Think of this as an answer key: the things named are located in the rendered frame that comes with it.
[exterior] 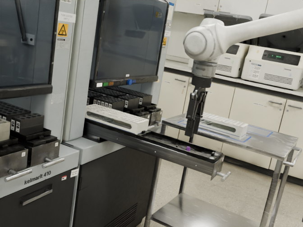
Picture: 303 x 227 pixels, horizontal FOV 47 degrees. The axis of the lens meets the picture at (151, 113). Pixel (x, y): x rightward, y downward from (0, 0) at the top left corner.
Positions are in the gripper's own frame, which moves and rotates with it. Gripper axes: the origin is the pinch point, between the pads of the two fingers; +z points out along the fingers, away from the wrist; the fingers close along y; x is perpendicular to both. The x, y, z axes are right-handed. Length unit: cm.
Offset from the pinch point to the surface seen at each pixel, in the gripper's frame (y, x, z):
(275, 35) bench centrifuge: -269, -20, -49
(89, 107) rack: 1.7, -49.0, 4.1
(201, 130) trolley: -29.6, -5.2, 8.6
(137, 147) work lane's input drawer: 4.9, -19.8, 13.4
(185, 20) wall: -294, -134, -52
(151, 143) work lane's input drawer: 4.9, -13.8, 10.2
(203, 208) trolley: -61, -4, 63
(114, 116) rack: 3.1, -34.0, 4.2
